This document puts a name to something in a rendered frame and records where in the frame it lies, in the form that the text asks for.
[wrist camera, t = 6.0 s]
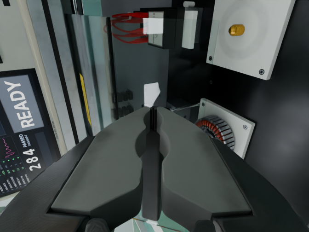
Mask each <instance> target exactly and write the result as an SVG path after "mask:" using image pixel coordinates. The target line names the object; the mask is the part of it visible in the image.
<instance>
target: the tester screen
mask: <svg viewBox="0 0 309 232"><path fill-rule="evenodd" d="M20 75H28V77H29V80H30V84H31V87H32V89H33V92H34V96H35V99H36V102H37V105H38V108H39V111H40V115H41V118H42V121H43V124H44V127H40V128H35V129H31V130H27V131H22V132H18V133H14V132H13V129H12V127H11V124H10V122H9V120H8V117H7V115H6V112H5V110H4V108H3V105H2V103H1V101H0V122H1V124H2V126H3V129H4V131H5V133H6V135H2V136H0V196H1V195H4V194H7V193H10V192H13V191H16V190H19V189H22V188H24V187H25V186H26V185H27V184H28V183H29V182H30V181H31V180H33V179H34V178H35V177H36V176H37V175H39V174H40V173H41V172H42V171H44V170H45V169H46V168H47V167H46V164H45V162H44V159H43V156H42V153H41V151H40V148H39V145H38V142H37V139H36V137H35V133H39V132H44V134H45V137H46V140H47V143H48V146H49V149H50V153H51V156H52V159H53V162H55V161H56V160H57V159H58V158H57V155H56V152H55V148H54V145H53V142H52V139H51V135H50V132H49V129H48V126H47V123H46V119H45V116H44V113H43V110H42V107H41V104H40V100H39V97H38V94H37V91H36V88H35V84H34V81H33V78H32V75H31V73H28V74H20ZM11 76H19V75H8V76H0V78H3V77H11ZM32 147H35V149H36V151H37V154H38V157H39V159H40V162H41V165H42V167H43V169H39V170H36V171H33V172H30V171H29V168H28V166H27V164H26V162H25V159H24V157H23V154H22V152H21V150H25V149H28V148H32Z"/></svg>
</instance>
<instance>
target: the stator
mask: <svg viewBox="0 0 309 232"><path fill-rule="evenodd" d="M229 128H230V127H229V126H228V125H227V123H226V122H224V120H223V119H221V118H220V117H218V116H214V115H210V116H205V117H204V119H203V124H202V130H203V131H204V132H205V133H206V134H207V135H209V136H211V138H219V139H220V140H221V141H222V142H223V143H225V145H227V146H228V147H229V148H230V149H231V150H233V151H234V148H235V146H234V144H235V142H234V137H233V133H230V132H232V131H231V129H229ZM208 129H210V131H209V130H208ZM228 129H229V130H228Z"/></svg>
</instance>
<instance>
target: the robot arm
mask: <svg viewBox="0 0 309 232"><path fill-rule="evenodd" d="M153 121H154V130H156V131H157V132H158V133H159V135H160V153H161V154H162V155H163V156H164V158H165V159H164V160H163V162H162V170H161V204H162V211H163V213H164V214H165V216H167V217H168V218H170V219H171V220H173V221H174V222H176V223H178V224H179V225H181V226H183V227H184V228H186V229H187V230H188V232H309V228H308V226H307V225H306V224H305V222H304V221H303V219H302V218H301V217H300V215H299V214H298V213H297V211H296V210H295V209H294V208H293V207H292V206H291V204H290V203H289V202H288V201H287V200H286V199H285V197H284V196H283V195H282V194H281V193H280V192H279V191H278V190H277V189H276V188H275V187H274V186H273V185H272V184H271V183H270V182H269V181H268V180H267V179H266V178H264V177H263V176H262V175H261V174H260V173H259V172H258V171H256V170H255V169H254V168H253V167H252V166H251V165H249V164H248V163H247V162H246V161H245V160H243V159H242V158H241V157H240V156H239V155H237V154H236V153H235V152H234V151H233V150H231V149H230V148H229V147H228V146H227V145H225V143H223V142H222V141H221V140H220V139H219V138H211V137H210V136H209V135H207V134H206V133H205V132H204V131H203V130H202V129H200V128H199V127H198V126H196V125H195V124H193V123H192V122H190V121H188V120H186V119H185V118H183V117H181V116H179V115H177V114H175V113H173V112H171V111H170V110H168V109H166V108H164V107H157V108H154V109H153V108H150V107H148V106H145V107H143V108H140V109H138V110H136V111H134V112H132V113H130V114H128V115H126V116H124V117H122V118H120V119H118V120H116V121H114V122H113V123H111V124H109V125H108V126H107V127H105V128H104V129H103V130H101V131H100V132H99V133H97V134H96V135H95V136H87V137H86V138H84V139H83V140H82V141H81V142H79V143H78V144H77V145H76V146H74V147H73V148H72V149H70V150H69V151H68V152H67V153H65V154H64V155H63V156H61V157H60V158H59V159H57V160H56V161H55V162H54V163H53V164H51V165H50V166H49V167H47V168H46V169H45V170H44V171H42V172H41V173H40V174H39V175H37V176H36V177H35V178H34V179H33V180H31V181H30V182H29V183H28V184H27V185H26V186H25V187H24V188H23V189H22V190H21V191H20V192H19V193H18V194H17V195H16V196H15V197H14V198H13V199H12V200H11V201H10V202H9V203H8V205H7V206H6V207H5V208H4V209H3V210H2V212H1V213H0V232H114V230H115V228H116V227H118V226H120V225H122V224H123V223H125V222H127V221H129V220H130V219H132V218H134V217H135V216H137V215H138V214H139V212H140V210H141V204H142V196H143V163H142V160H141V159H140V157H141V156H142V155H143V154H144V153H145V152H146V134H147V133H148V132H149V131H150V130H152V126H153Z"/></svg>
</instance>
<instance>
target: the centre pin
mask: <svg viewBox="0 0 309 232"><path fill-rule="evenodd" d="M244 31H245V27H244V25H243V24H233V25H232V26H231V27H230V28H229V34H230V35H231V36H240V35H243V33H244Z"/></svg>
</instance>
